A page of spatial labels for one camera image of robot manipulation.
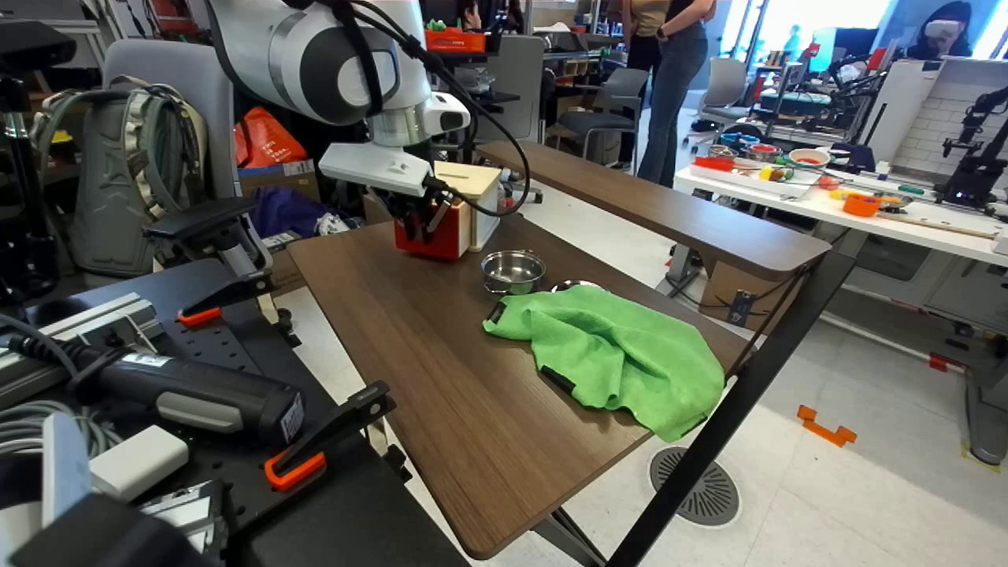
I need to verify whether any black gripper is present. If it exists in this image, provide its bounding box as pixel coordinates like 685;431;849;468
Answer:
390;189;458;248

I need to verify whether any red wooden box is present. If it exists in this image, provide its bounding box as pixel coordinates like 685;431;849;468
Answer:
390;203;473;265

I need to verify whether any cream wooden slot box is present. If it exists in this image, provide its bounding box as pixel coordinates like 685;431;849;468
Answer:
427;157;506;256

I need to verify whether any small metal bowl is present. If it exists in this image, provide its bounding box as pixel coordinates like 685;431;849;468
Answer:
480;248;550;298

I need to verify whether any blue cloth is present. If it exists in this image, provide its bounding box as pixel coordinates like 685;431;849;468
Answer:
250;185;336;243

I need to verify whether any orange bag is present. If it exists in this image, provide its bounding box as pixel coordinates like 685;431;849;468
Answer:
229;104;311;174

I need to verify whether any orange crate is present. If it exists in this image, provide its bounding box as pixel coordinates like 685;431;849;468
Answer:
421;25;491;59

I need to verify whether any black clamp with orange grip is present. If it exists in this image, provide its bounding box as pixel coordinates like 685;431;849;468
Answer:
173;267;281;333
258;380;400;494

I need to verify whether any grey mesh chair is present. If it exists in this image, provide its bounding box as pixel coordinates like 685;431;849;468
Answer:
545;62;651;167

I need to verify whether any black chair armrest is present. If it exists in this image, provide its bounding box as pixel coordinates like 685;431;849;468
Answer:
143;194;276;283

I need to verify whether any green cloth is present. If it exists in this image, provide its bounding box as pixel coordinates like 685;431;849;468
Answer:
480;276;730;445

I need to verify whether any long dark brown table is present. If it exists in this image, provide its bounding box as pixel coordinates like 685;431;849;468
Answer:
474;138;873;567

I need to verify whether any light grey high-back chair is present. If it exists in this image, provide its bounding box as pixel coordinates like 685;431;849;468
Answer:
101;39;243;206

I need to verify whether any black handheld device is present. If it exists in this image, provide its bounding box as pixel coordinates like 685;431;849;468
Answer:
7;329;308;449

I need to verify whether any standing person in flared jeans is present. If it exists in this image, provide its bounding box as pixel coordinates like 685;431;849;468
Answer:
618;0;720;191

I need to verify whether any red tray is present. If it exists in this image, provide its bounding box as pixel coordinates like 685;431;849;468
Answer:
690;150;740;178

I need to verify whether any grey backpack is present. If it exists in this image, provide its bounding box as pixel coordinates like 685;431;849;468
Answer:
27;78;213;283

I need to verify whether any cardboard box under table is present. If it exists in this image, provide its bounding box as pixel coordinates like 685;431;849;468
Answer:
698;256;794;330

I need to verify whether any white power adapter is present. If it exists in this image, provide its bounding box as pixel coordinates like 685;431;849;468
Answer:
84;421;191;507

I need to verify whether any round floor drain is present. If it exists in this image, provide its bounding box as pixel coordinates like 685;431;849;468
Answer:
647;445;743;534

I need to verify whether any white cluttered table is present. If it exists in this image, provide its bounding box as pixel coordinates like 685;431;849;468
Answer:
672;144;1008;271

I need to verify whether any white backing board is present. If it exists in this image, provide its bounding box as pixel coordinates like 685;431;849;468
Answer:
853;58;1008;183

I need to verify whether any person in dark hoodie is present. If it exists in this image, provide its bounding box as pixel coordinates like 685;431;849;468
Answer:
904;0;983;62

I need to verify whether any white elongated wrist camera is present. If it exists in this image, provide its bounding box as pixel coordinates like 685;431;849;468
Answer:
314;138;438;203

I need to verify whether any aluminium rail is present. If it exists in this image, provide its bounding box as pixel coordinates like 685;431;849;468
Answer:
35;290;163;354

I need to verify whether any grey cable bundle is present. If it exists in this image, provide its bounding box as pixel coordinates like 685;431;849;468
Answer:
0;395;119;462

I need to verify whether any orange floor bracket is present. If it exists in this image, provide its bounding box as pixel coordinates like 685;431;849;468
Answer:
794;404;860;450

